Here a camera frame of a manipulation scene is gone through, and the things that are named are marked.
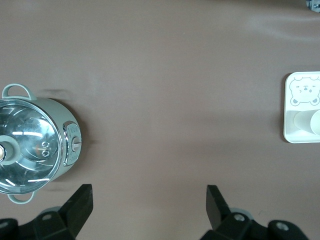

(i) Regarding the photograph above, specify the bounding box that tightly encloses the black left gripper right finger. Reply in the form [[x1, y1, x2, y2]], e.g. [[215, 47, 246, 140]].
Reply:
[[202, 184, 307, 240]]

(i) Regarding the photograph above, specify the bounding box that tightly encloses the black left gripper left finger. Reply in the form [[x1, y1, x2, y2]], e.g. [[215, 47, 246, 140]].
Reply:
[[17, 184, 94, 240]]

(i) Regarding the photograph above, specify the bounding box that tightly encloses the white paper cup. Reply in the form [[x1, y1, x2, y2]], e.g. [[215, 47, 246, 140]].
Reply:
[[293, 109, 320, 136]]

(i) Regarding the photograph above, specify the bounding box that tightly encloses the glass pot lid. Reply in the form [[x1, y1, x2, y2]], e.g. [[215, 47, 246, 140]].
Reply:
[[0, 98, 63, 195]]

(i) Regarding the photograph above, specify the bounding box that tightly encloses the grey pot with glass lid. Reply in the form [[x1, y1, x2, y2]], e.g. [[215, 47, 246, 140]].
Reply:
[[0, 84, 83, 205]]

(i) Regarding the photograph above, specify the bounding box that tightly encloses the cream bear print tray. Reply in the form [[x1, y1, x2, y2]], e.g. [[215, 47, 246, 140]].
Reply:
[[283, 71, 320, 144]]

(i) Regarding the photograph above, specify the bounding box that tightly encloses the grey metal mount bracket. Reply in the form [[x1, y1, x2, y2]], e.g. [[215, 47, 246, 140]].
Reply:
[[305, 0, 320, 12]]

